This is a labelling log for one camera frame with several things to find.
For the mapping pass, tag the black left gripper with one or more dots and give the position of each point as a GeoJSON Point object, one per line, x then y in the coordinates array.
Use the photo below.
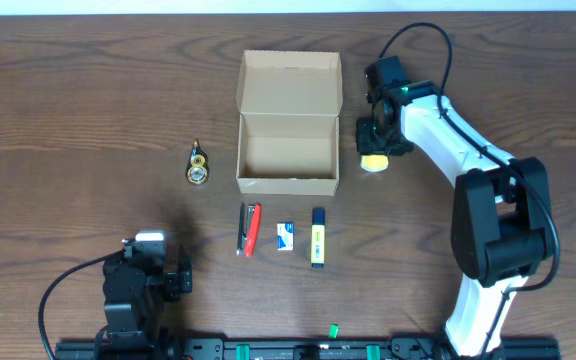
{"type": "Point", "coordinates": [180, 283]}

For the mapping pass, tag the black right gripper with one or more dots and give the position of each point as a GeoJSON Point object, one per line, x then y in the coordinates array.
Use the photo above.
{"type": "Point", "coordinates": [364, 145]}

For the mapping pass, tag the yellow sticky note pad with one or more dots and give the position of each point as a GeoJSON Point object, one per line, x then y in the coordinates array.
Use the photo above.
{"type": "Point", "coordinates": [374, 163]}

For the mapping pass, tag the black yellow correction tape dispenser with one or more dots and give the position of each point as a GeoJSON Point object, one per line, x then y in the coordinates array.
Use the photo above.
{"type": "Point", "coordinates": [197, 171]}

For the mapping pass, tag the yellow blue highlighter marker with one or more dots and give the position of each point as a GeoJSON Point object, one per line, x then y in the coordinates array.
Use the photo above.
{"type": "Point", "coordinates": [318, 238]}

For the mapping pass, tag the blue white staples box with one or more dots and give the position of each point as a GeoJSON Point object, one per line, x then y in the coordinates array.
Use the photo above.
{"type": "Point", "coordinates": [285, 236]}

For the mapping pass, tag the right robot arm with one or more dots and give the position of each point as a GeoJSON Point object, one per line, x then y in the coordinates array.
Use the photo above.
{"type": "Point", "coordinates": [503, 236]}

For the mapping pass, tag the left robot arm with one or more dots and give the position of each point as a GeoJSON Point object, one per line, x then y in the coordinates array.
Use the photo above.
{"type": "Point", "coordinates": [136, 288]}

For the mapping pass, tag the red black stapler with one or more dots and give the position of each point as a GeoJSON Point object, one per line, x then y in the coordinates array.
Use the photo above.
{"type": "Point", "coordinates": [248, 230]}

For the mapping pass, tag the open brown cardboard box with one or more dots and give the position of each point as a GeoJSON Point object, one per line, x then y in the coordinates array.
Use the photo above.
{"type": "Point", "coordinates": [289, 105]}

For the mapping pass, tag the small green clip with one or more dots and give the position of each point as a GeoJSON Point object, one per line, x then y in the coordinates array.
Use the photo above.
{"type": "Point", "coordinates": [333, 331]}

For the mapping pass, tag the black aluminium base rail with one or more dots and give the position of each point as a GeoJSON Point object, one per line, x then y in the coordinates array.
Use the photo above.
{"type": "Point", "coordinates": [401, 348]}

